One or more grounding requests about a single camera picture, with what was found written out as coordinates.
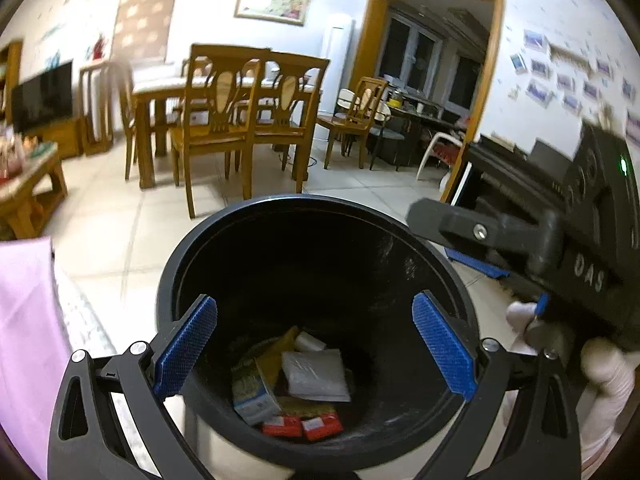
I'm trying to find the wooden plant stand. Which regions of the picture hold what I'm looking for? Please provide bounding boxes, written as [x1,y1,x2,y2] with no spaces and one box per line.
[79,60,117,156]

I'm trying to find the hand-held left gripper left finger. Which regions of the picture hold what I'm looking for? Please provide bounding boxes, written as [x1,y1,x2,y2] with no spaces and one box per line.
[47,295,218,480]

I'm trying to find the wooden dining chair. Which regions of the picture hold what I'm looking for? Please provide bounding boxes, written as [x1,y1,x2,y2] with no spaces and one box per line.
[107,60,141,181]
[317,77,390,171]
[169,44,273,219]
[237,52,331,196]

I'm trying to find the red snack packets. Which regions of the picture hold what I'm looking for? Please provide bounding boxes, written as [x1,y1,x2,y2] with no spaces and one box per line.
[301,410,344,442]

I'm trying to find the group of wall photos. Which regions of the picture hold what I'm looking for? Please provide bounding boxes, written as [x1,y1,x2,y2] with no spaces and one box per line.
[510,30,640,126]

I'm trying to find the white plastic chair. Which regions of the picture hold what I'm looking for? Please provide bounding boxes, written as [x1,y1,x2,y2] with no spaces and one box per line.
[416,131,468,183]

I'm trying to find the red box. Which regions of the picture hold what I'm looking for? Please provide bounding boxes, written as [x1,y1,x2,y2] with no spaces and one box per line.
[262,414,304,438]

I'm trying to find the black television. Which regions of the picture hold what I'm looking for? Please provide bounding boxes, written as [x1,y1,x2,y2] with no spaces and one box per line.
[11,60,75,133]

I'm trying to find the black trash bin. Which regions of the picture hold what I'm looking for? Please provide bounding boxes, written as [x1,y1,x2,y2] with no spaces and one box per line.
[156,195,481,471]

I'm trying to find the patterned window blind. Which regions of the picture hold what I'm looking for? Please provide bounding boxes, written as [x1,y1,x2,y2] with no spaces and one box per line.
[111,0,183,63]

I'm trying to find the wooden bookshelf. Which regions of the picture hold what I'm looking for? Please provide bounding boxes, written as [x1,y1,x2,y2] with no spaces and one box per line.
[0,40,25,126]

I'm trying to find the wooden television stand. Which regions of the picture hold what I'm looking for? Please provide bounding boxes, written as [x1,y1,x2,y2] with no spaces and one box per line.
[30,117,83,158]

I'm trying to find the framed floral picture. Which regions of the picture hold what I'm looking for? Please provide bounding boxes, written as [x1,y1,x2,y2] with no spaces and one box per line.
[234,0,313,27]

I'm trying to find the brown yellow snack bag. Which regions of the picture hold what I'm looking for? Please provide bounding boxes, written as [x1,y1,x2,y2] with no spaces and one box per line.
[252,326,331,418]

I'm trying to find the wooden dining table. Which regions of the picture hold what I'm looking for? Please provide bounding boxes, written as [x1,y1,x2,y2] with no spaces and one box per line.
[132,77,321,191]

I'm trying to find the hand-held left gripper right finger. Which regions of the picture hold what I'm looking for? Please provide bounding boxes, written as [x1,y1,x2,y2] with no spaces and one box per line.
[411,291,583,480]

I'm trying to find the white cup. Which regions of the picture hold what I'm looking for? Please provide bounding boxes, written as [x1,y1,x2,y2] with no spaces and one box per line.
[294,330,328,353]

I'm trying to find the person's right hand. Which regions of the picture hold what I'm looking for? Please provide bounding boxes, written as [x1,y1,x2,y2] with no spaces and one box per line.
[505,301,640,461]

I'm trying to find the white plastic packet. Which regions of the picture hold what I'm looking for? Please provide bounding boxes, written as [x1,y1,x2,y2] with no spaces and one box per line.
[281,349,352,403]

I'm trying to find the wooden door frame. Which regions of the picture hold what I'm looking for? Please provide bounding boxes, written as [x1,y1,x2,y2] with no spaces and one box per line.
[361,0,507,201]

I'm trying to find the purple tablecloth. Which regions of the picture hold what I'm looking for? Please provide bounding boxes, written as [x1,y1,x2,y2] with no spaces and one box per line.
[0,237,73,466]

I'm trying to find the white standing air conditioner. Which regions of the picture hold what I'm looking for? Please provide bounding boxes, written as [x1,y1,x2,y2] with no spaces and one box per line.
[320,17,356,121]

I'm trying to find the wooden coffee table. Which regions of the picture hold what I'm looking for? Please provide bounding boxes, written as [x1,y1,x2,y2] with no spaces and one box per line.
[0,140,68,241]

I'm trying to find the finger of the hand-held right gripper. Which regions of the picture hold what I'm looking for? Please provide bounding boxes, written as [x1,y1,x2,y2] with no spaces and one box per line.
[447,246,512,280]
[405,199,563,273]

